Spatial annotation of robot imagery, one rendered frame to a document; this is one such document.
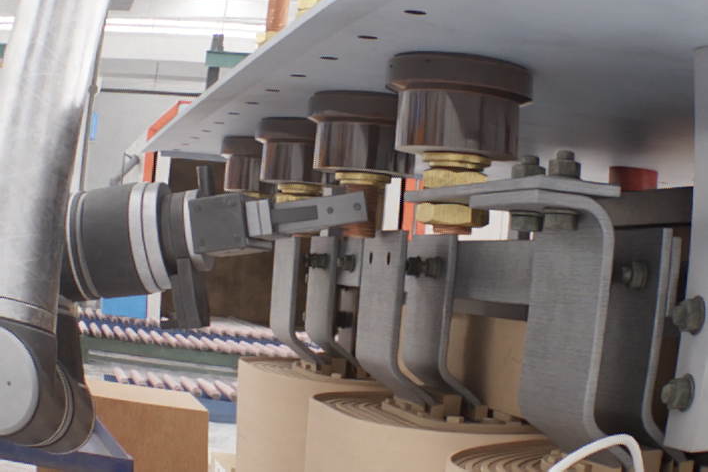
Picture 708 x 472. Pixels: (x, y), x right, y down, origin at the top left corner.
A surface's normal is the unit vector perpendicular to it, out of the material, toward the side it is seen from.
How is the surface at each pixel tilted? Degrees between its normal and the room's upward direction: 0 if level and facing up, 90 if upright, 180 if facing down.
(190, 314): 112
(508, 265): 90
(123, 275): 131
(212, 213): 90
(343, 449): 90
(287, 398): 90
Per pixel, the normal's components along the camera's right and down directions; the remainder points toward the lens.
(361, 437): -0.83, -0.09
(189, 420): 0.24, -0.02
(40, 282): 0.80, -0.05
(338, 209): -0.11, -0.05
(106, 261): -0.06, 0.29
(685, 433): -0.97, -0.09
